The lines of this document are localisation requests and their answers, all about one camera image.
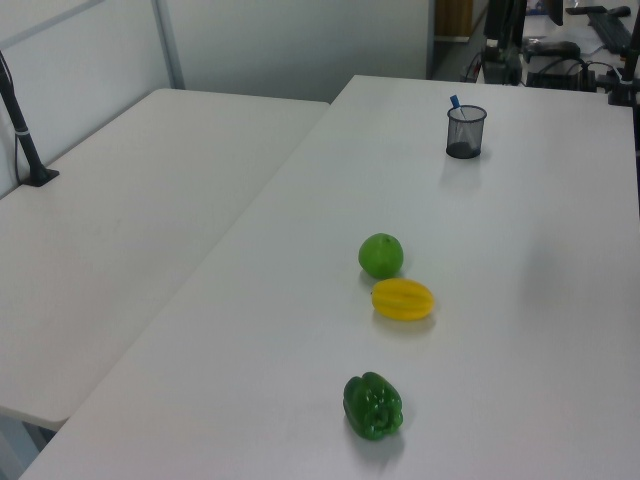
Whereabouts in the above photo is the dark equipment rack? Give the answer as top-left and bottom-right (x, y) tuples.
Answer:
(480, 0), (529, 85)

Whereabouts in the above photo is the black handheld device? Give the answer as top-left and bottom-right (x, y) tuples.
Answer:
(522, 40), (583, 64)

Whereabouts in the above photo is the green toy bell pepper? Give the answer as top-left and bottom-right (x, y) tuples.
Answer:
(342, 370), (404, 442)

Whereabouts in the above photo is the yellow toy starfruit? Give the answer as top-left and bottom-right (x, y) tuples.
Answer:
(370, 278), (436, 322)

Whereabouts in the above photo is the black camera stand pole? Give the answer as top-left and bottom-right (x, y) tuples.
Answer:
(0, 49), (60, 188)
(606, 0), (640, 107)

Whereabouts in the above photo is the brown wooden board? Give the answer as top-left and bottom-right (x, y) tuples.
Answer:
(433, 0), (474, 39)

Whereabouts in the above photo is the green toy apple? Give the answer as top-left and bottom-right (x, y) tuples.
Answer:
(357, 232), (405, 280)

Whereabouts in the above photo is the white side table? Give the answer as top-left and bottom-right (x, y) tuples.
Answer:
(0, 88), (331, 430)

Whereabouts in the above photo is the black mesh pen holder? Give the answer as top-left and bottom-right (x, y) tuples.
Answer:
(445, 104), (488, 160)

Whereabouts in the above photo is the black keyboard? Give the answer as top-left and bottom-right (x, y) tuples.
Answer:
(585, 5), (635, 52)

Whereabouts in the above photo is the black equipment box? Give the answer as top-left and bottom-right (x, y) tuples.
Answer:
(526, 59), (597, 92)

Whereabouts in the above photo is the grey metal partition post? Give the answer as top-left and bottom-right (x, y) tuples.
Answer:
(149, 0), (187, 92)

